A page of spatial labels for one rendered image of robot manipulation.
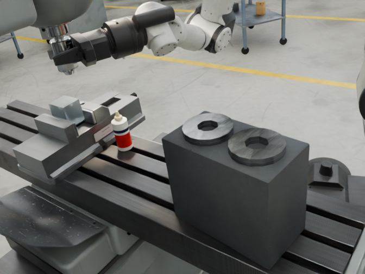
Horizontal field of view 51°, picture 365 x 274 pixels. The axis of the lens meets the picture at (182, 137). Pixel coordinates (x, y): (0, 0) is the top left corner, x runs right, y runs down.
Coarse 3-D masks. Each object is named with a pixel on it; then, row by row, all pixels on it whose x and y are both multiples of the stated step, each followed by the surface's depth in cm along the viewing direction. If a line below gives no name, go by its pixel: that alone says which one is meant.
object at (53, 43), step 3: (66, 36) 85; (69, 36) 85; (51, 39) 85; (63, 39) 84; (66, 39) 83; (69, 39) 84; (51, 42) 83; (54, 42) 83; (57, 42) 83; (60, 42) 83; (63, 42) 83; (66, 42) 83; (69, 42) 84; (51, 45) 84; (54, 45) 83; (57, 45) 83; (60, 45) 83; (63, 45) 83
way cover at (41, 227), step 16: (16, 192) 101; (32, 192) 101; (0, 208) 91; (16, 208) 94; (32, 208) 94; (48, 208) 94; (64, 208) 94; (0, 224) 78; (16, 224) 82; (32, 224) 86; (48, 224) 88; (64, 224) 88; (80, 224) 88; (96, 224) 88; (16, 240) 68; (32, 240) 75; (48, 240) 78; (64, 240) 82; (80, 240) 82
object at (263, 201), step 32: (192, 128) 66; (224, 128) 64; (256, 128) 63; (192, 160) 63; (224, 160) 59; (256, 160) 56; (288, 160) 57; (192, 192) 68; (224, 192) 61; (256, 192) 56; (288, 192) 59; (192, 224) 73; (224, 224) 66; (256, 224) 59; (288, 224) 63; (256, 256) 64
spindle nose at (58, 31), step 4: (64, 24) 82; (48, 28) 81; (52, 28) 81; (56, 28) 81; (60, 28) 81; (64, 28) 82; (48, 32) 82; (52, 32) 81; (56, 32) 81; (60, 32) 82; (64, 32) 82; (48, 36) 83; (52, 36) 82
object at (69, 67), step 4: (68, 44) 84; (72, 44) 86; (52, 48) 84; (56, 48) 83; (60, 48) 83; (64, 48) 84; (68, 48) 84; (56, 52) 84; (60, 52) 84; (68, 64) 85; (72, 64) 86; (76, 64) 87; (60, 68) 86; (64, 68) 86; (68, 68) 86; (72, 68) 86; (76, 68) 87
